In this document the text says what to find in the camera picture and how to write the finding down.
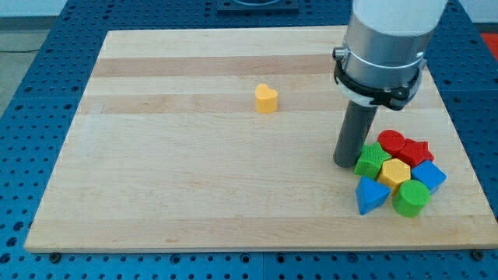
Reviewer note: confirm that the yellow hexagon block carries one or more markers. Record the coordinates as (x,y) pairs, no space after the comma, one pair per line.
(393,173)

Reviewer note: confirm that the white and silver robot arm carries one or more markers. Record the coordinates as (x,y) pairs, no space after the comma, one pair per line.
(380,63)

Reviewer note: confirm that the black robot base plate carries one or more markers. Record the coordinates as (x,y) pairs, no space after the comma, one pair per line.
(257,5)

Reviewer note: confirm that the blue triangle block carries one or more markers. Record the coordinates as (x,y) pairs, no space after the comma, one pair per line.
(370,195)

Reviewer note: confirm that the red cylinder block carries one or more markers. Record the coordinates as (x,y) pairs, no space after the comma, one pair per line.
(391,141)

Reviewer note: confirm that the yellow heart block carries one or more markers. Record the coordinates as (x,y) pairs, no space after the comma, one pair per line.
(266,99)

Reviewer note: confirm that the wooden board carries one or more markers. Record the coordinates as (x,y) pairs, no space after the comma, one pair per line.
(166,153)

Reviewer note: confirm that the red star block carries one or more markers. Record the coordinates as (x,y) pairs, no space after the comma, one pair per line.
(414,153)

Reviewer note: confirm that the blue cube block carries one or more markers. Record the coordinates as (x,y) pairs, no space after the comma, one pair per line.
(430,175)

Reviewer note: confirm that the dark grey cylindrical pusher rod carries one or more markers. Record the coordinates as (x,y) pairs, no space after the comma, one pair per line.
(354,130)

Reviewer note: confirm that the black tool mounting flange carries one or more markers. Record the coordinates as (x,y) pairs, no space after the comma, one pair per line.
(392,98)

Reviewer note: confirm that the green cylinder block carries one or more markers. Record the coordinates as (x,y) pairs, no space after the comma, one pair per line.
(411,198)

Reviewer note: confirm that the green star block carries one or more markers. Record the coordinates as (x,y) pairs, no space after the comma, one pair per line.
(370,160)

